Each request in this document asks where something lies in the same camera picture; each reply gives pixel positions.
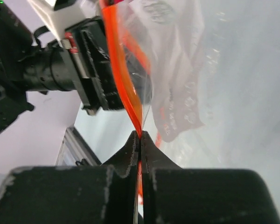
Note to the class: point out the clear orange zip top bag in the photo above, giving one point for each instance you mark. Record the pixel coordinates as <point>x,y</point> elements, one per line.
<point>164,56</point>

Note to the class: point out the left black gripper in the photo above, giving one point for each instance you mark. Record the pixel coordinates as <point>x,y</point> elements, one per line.
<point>89,54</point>

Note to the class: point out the aluminium frame rail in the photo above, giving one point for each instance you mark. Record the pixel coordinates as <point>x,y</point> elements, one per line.
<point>74,151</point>

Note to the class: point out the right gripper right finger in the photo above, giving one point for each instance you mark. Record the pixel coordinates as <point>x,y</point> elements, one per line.
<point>175,195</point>

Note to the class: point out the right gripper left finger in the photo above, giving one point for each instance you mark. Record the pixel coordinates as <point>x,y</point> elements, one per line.
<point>105,194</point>

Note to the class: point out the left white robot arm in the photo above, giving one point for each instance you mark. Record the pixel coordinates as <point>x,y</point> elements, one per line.
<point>68,53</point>

